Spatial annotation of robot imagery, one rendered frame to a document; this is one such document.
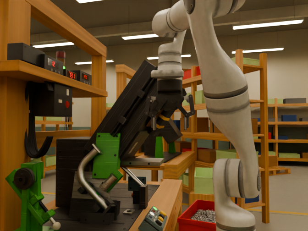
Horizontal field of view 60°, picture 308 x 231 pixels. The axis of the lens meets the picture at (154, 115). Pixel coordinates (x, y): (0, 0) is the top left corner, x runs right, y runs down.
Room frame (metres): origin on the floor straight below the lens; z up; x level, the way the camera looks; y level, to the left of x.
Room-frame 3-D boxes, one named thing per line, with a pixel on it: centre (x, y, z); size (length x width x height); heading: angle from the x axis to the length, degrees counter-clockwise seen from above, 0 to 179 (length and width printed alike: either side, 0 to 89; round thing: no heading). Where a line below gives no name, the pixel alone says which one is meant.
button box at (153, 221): (1.11, 0.00, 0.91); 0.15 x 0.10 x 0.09; 170
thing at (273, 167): (7.42, -3.00, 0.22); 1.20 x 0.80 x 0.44; 114
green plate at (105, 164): (1.26, 0.21, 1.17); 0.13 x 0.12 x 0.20; 170
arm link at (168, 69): (0.78, -0.04, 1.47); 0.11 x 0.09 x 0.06; 170
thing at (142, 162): (1.41, 0.15, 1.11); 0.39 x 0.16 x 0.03; 80
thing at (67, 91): (1.28, 0.49, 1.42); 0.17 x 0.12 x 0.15; 170
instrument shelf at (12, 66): (1.39, 0.52, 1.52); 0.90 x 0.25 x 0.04; 170
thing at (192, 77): (4.56, -0.82, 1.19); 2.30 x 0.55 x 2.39; 25
